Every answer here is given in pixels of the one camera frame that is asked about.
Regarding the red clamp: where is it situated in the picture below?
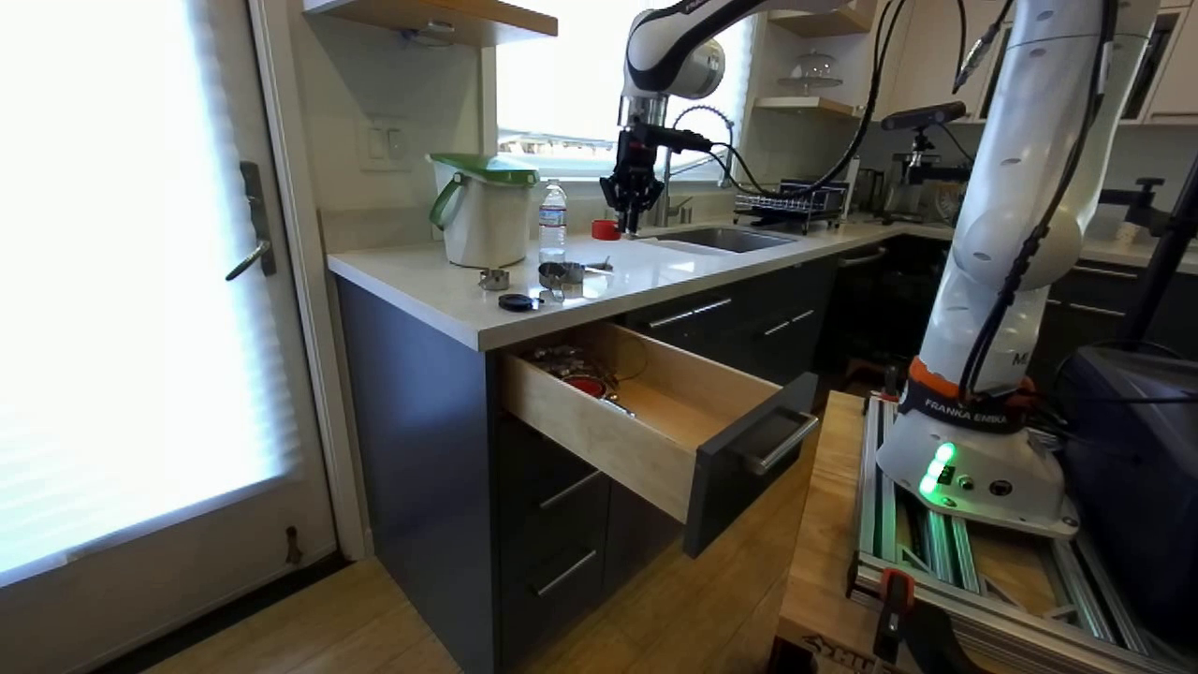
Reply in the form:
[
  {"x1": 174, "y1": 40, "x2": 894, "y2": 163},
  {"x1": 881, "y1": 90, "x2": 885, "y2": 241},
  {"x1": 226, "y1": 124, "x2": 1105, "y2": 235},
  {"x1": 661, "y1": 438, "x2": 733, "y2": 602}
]
[{"x1": 868, "y1": 567, "x2": 916, "y2": 668}]

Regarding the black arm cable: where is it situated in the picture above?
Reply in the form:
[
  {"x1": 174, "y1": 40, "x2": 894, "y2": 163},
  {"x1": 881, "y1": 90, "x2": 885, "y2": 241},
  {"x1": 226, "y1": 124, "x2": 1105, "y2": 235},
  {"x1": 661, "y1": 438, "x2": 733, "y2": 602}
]
[{"x1": 953, "y1": 0, "x2": 1136, "y2": 388}]

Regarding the dark countertop appliance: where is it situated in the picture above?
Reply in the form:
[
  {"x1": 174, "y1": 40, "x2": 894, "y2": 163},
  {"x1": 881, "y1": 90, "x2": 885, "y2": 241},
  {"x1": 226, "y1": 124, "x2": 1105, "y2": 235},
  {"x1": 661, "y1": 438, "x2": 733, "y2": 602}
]
[{"x1": 881, "y1": 103, "x2": 974, "y2": 224}]

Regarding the white bin green lid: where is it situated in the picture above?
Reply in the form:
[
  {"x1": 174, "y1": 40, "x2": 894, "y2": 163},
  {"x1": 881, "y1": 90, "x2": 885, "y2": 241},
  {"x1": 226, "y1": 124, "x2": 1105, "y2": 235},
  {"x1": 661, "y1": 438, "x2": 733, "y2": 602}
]
[{"x1": 428, "y1": 150, "x2": 544, "y2": 275}]

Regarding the wooden drawer box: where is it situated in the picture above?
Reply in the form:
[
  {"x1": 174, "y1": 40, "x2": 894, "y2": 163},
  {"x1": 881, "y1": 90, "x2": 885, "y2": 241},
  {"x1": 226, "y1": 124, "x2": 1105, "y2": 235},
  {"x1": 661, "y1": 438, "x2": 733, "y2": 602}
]
[{"x1": 503, "y1": 317, "x2": 783, "y2": 526}]

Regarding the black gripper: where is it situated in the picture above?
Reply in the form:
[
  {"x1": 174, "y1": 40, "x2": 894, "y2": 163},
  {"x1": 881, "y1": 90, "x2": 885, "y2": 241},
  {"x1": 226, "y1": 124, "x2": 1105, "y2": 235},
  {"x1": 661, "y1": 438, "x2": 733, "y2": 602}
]
[{"x1": 601, "y1": 124, "x2": 666, "y2": 241}]

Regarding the black tripod pole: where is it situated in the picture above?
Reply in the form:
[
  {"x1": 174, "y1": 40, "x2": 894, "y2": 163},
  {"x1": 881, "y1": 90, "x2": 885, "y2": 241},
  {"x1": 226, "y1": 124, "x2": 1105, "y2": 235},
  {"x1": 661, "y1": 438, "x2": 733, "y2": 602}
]
[{"x1": 1127, "y1": 155, "x2": 1198, "y2": 351}]

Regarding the clear water bottle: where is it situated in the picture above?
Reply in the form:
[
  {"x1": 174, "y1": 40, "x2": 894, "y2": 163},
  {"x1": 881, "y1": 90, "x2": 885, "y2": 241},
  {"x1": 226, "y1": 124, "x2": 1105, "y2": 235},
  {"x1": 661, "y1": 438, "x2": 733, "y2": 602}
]
[{"x1": 534, "y1": 175, "x2": 572, "y2": 266}]

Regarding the white wall outlet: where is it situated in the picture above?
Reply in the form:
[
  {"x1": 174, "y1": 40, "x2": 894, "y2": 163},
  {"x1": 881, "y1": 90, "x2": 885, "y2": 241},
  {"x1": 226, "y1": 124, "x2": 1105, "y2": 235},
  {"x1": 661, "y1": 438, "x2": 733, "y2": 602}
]
[{"x1": 355, "y1": 119, "x2": 407, "y2": 179}]

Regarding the dark kitchen cabinet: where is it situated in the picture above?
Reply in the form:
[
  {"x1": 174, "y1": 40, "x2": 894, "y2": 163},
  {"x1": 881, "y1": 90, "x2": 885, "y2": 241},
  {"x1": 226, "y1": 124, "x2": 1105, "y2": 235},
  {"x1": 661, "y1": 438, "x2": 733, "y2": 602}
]
[{"x1": 335, "y1": 229, "x2": 910, "y2": 674}]

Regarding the dish rack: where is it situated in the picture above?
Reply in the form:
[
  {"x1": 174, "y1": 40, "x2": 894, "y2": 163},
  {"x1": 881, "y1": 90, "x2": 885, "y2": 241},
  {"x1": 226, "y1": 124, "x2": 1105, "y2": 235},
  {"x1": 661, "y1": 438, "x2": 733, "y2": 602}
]
[{"x1": 733, "y1": 175, "x2": 855, "y2": 231}]

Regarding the dark door lever handle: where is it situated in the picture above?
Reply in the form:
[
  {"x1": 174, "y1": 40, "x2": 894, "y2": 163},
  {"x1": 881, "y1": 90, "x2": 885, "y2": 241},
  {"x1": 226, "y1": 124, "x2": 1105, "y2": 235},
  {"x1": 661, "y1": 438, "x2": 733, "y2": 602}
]
[{"x1": 223, "y1": 163, "x2": 280, "y2": 285}]

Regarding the steel drawer front handle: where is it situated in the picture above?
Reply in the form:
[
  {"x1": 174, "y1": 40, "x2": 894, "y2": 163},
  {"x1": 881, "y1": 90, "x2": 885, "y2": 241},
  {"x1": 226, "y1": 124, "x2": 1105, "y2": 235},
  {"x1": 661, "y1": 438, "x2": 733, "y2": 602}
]
[{"x1": 744, "y1": 411, "x2": 822, "y2": 478}]

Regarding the dark drawer front panel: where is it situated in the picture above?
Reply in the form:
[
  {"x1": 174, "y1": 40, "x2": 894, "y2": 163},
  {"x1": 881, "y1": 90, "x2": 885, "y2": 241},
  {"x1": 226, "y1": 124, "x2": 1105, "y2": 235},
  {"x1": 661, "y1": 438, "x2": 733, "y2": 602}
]
[{"x1": 682, "y1": 371, "x2": 824, "y2": 557}]

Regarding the kitchen window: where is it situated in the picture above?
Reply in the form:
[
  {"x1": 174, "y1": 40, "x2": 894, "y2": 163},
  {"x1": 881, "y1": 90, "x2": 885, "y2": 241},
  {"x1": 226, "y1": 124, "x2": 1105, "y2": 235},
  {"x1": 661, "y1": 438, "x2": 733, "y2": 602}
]
[{"x1": 496, "y1": 0, "x2": 754, "y2": 175}]

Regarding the dark storage box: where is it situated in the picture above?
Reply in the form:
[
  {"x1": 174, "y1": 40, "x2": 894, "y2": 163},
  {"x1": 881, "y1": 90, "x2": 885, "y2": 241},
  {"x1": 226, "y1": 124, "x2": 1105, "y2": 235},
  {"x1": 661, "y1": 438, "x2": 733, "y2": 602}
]
[{"x1": 1061, "y1": 345, "x2": 1198, "y2": 651}]

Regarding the wooden board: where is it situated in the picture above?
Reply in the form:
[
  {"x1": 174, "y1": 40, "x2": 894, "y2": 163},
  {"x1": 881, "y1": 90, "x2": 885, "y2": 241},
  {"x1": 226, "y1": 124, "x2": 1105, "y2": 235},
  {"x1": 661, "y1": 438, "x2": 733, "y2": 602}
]
[{"x1": 775, "y1": 385, "x2": 876, "y2": 674}]

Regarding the wooden wall shelf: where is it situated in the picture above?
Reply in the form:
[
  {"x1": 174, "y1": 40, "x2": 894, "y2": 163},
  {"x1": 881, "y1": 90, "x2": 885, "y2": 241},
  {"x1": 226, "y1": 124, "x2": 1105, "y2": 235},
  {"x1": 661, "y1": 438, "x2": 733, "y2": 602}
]
[{"x1": 299, "y1": 0, "x2": 561, "y2": 50}]

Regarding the white glass door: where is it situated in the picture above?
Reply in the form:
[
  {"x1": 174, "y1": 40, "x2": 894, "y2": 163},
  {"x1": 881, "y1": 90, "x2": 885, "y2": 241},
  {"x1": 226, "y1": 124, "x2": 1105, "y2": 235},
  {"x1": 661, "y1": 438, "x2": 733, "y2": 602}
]
[{"x1": 0, "y1": 0, "x2": 346, "y2": 674}]

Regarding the aluminium robot cart frame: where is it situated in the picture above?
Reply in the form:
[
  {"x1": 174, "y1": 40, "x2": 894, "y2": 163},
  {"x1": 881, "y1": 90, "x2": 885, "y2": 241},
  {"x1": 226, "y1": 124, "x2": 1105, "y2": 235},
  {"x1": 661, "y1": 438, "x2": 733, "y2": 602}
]
[{"x1": 845, "y1": 388, "x2": 1198, "y2": 674}]

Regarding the black wire whisk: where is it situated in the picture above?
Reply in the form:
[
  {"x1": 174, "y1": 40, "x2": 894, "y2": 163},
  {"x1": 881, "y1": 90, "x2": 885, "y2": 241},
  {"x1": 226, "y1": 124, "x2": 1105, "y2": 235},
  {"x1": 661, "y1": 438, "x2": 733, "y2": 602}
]
[{"x1": 528, "y1": 341, "x2": 601, "y2": 385}]

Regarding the wall shelf with glassware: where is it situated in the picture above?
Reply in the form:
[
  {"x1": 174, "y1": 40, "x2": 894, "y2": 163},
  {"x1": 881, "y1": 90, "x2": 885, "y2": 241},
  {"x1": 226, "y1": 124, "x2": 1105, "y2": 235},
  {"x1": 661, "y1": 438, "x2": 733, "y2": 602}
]
[{"x1": 748, "y1": 0, "x2": 876, "y2": 124}]

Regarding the steel cabinet bar handle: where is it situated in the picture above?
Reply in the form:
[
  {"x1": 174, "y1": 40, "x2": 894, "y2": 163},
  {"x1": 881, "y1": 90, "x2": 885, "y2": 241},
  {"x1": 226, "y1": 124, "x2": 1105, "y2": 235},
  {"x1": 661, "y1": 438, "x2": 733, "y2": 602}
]
[
  {"x1": 762, "y1": 305, "x2": 822, "y2": 341},
  {"x1": 647, "y1": 296, "x2": 739, "y2": 334},
  {"x1": 534, "y1": 547, "x2": 603, "y2": 599},
  {"x1": 534, "y1": 468, "x2": 607, "y2": 514}
]

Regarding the steel kitchen sink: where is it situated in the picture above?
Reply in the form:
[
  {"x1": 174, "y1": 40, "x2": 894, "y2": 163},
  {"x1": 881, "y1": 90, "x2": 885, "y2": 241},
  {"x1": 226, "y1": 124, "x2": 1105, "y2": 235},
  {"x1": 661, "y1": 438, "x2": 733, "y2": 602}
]
[{"x1": 657, "y1": 220, "x2": 803, "y2": 259}]

